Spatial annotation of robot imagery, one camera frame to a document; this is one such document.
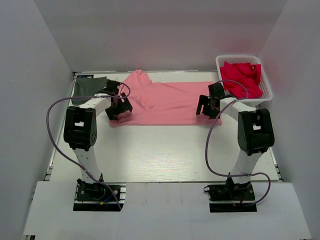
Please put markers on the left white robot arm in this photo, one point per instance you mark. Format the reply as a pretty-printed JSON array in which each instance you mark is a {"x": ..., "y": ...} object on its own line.
[{"x": 80, "y": 127}]

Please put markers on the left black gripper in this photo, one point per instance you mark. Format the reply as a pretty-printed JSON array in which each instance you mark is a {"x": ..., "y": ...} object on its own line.
[{"x": 112, "y": 113}]

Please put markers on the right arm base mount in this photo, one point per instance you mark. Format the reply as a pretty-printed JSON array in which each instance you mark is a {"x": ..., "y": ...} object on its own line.
[{"x": 231, "y": 198}]

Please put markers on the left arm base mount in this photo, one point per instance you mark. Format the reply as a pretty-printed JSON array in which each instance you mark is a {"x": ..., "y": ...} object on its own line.
[{"x": 94, "y": 197}]

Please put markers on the pink t-shirt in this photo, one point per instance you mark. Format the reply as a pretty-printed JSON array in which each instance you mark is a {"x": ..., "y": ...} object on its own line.
[{"x": 163, "y": 104}]

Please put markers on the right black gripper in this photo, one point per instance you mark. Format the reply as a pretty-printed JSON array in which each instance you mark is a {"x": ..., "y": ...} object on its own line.
[{"x": 203, "y": 100}]

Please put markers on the red t-shirt in basket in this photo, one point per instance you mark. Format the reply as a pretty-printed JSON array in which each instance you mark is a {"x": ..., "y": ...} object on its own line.
[{"x": 247, "y": 74}]

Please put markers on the folded dark grey t-shirt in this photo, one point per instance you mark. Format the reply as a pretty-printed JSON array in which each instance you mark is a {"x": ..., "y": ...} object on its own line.
[{"x": 85, "y": 86}]

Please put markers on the white plastic basket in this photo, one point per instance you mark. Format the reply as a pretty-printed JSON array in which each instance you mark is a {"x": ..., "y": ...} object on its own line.
[{"x": 264, "y": 83}]

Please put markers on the blue label sticker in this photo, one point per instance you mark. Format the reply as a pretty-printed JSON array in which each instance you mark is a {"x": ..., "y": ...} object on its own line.
[{"x": 90, "y": 76}]

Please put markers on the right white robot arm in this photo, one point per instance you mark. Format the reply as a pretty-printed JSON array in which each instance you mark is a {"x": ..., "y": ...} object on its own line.
[{"x": 255, "y": 133}]

